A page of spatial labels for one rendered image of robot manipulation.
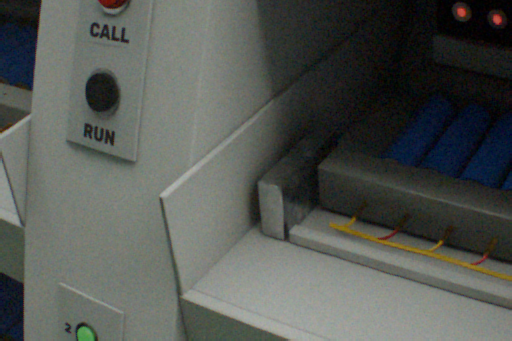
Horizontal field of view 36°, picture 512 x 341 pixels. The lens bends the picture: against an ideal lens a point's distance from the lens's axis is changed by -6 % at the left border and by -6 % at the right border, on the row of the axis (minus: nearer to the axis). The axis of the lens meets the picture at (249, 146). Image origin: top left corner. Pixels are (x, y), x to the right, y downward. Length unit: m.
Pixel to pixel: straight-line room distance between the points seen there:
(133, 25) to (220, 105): 0.05
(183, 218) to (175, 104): 0.04
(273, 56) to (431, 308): 0.13
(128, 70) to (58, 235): 0.09
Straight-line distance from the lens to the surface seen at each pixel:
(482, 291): 0.32
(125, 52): 0.33
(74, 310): 0.38
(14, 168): 0.38
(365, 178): 0.35
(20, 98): 0.46
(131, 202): 0.34
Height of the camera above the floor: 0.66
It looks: 13 degrees down
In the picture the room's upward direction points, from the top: 7 degrees clockwise
